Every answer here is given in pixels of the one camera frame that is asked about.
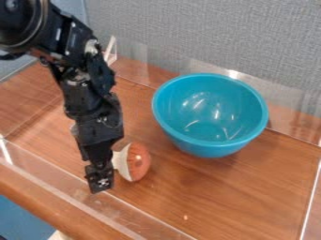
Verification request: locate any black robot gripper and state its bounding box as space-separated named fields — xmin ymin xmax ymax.
xmin=71 ymin=93 xmax=125 ymax=194

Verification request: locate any brown and white toy mushroom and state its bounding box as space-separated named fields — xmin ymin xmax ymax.
xmin=112 ymin=142 xmax=152 ymax=182

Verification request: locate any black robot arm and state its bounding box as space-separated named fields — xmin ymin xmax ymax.
xmin=0 ymin=0 xmax=125 ymax=193

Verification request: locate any blue plastic bowl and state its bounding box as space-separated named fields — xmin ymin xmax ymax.
xmin=152 ymin=73 xmax=269 ymax=158

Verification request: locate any clear acrylic front barrier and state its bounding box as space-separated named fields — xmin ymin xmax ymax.
xmin=0 ymin=136 xmax=196 ymax=240

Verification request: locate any clear acrylic barrier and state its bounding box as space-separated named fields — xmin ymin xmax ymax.
xmin=105 ymin=44 xmax=321 ymax=149
xmin=0 ymin=136 xmax=196 ymax=240

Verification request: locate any clear acrylic back barrier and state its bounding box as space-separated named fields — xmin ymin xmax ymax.
xmin=105 ymin=44 xmax=321 ymax=149

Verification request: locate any clear acrylic corner bracket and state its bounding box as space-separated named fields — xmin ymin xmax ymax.
xmin=104 ymin=36 xmax=118 ymax=66

